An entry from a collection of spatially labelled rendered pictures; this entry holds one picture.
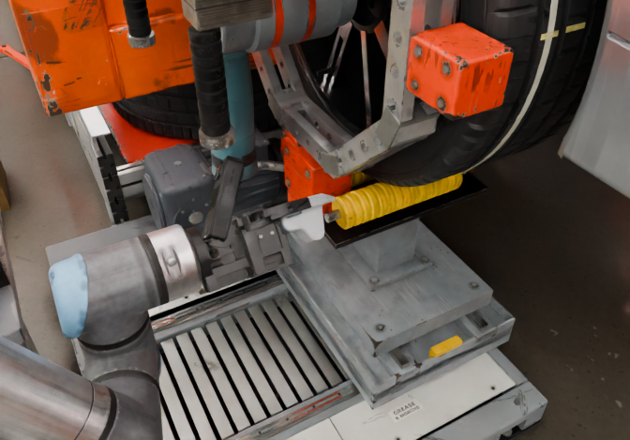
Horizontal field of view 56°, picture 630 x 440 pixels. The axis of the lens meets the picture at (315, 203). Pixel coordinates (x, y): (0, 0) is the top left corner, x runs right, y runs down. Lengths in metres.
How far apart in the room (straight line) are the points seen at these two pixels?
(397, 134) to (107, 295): 0.40
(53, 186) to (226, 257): 1.38
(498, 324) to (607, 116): 0.74
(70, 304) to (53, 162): 1.52
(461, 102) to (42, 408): 0.52
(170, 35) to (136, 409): 0.85
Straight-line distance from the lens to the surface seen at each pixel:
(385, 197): 1.01
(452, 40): 0.68
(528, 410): 1.33
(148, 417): 0.74
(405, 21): 0.70
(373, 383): 1.19
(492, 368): 1.37
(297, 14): 0.85
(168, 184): 1.28
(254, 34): 0.84
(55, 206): 2.00
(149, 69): 1.36
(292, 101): 1.10
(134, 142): 1.70
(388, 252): 1.26
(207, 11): 0.65
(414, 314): 1.23
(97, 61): 1.32
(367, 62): 0.99
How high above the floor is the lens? 1.15
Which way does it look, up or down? 38 degrees down
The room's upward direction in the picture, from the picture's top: straight up
